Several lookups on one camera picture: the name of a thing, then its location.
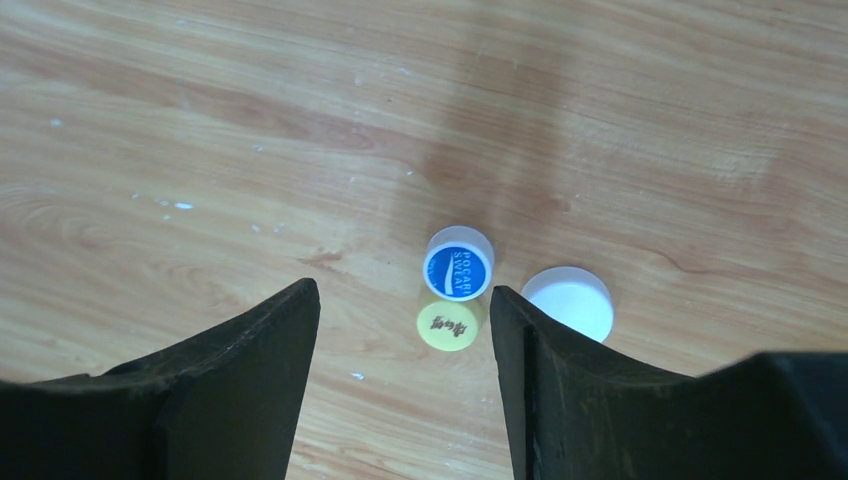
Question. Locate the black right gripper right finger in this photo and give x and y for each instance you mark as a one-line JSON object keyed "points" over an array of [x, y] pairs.
{"points": [[577, 409]]}

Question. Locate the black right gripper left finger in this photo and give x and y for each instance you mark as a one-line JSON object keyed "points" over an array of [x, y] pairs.
{"points": [[222, 404]]}

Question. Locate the yellow bottle cap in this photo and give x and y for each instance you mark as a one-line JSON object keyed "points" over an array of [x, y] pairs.
{"points": [[450, 326]]}

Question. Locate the blue Pocari Sweat cap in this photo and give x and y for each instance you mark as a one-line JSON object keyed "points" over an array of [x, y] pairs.
{"points": [[459, 263]]}

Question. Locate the white bottle cap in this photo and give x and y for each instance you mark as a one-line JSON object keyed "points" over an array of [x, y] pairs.
{"points": [[574, 297]]}

